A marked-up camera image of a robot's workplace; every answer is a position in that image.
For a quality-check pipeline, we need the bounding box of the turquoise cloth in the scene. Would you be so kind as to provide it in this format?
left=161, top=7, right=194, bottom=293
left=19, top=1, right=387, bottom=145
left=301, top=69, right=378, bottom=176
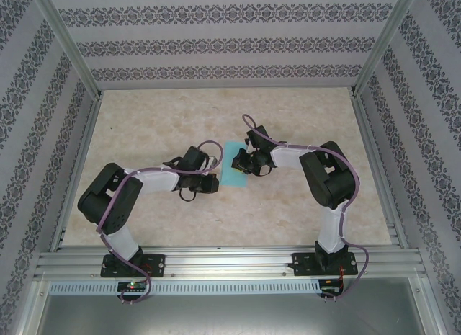
left=220, top=140, right=249, bottom=188

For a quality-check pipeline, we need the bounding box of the grey sheet metal tray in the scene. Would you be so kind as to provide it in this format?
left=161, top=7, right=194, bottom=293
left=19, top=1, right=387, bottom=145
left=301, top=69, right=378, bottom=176
left=21, top=279, right=444, bottom=335

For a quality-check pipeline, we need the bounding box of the wide grooved aluminium rail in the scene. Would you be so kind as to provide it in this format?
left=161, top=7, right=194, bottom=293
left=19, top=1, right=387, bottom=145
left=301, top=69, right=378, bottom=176
left=34, top=245, right=428, bottom=280

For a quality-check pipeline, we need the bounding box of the left arm's black base plate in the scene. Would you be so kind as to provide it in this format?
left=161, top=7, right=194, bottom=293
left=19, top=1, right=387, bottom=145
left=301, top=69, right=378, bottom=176
left=100, top=254, right=167, bottom=279

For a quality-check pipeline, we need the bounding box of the slotted grey cable duct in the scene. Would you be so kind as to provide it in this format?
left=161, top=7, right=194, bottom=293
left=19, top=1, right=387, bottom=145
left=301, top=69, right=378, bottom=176
left=48, top=279, right=321, bottom=295

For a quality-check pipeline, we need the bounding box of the right arm's black base plate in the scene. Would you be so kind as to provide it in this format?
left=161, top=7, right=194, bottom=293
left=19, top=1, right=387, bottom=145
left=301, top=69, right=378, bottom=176
left=292, top=251, right=358, bottom=277

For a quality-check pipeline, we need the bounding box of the left arm's purple cable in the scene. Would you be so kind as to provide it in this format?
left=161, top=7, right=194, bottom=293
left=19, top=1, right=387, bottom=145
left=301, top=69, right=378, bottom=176
left=96, top=139, right=226, bottom=306

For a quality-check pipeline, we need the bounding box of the arm's purple cable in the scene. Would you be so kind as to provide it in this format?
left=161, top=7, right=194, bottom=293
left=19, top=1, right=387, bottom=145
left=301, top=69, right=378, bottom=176
left=96, top=139, right=226, bottom=306
left=241, top=114, right=372, bottom=303

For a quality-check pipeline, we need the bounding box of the aluminium side rail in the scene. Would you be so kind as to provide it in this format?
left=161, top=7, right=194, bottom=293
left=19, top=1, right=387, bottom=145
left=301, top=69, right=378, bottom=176
left=50, top=93, right=104, bottom=251
left=351, top=95, right=410, bottom=249

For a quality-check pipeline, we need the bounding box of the right arm's purple cable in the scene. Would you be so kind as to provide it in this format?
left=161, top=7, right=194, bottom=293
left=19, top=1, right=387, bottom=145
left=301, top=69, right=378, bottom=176
left=241, top=114, right=372, bottom=303

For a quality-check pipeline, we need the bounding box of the aluminium frame post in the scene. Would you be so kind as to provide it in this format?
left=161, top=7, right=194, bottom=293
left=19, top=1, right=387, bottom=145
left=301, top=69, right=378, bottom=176
left=349, top=0, right=422, bottom=98
left=30, top=0, right=104, bottom=100

